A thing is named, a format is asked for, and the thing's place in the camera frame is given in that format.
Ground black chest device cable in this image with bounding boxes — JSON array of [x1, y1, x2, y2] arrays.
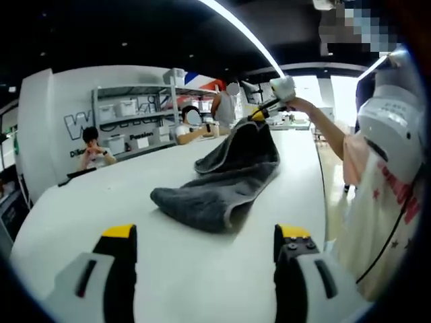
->
[[355, 181, 418, 285]]

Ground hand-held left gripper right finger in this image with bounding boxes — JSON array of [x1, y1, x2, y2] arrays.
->
[[273, 223, 371, 323]]

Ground grey towel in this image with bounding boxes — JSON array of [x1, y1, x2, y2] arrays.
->
[[150, 119, 281, 234]]

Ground black cabinet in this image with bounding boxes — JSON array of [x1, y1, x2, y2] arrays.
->
[[0, 188, 32, 244]]

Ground metal shelf rack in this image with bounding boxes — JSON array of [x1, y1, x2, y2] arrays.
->
[[91, 69, 230, 163]]

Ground group of white storage boxes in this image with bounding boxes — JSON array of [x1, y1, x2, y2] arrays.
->
[[97, 67, 220, 152]]

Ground white chest device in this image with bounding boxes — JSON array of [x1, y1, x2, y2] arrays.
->
[[356, 46, 427, 184]]

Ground person's white printed shirt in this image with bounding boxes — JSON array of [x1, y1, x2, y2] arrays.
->
[[333, 133, 425, 300]]

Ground ceiling light strip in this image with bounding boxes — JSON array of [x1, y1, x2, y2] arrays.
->
[[198, 0, 284, 80]]

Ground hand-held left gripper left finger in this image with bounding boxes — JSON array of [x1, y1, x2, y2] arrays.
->
[[43, 223, 138, 323]]

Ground black laptop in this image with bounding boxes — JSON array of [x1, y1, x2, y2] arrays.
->
[[57, 167, 98, 188]]

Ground white table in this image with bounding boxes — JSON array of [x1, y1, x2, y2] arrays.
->
[[9, 129, 329, 323]]

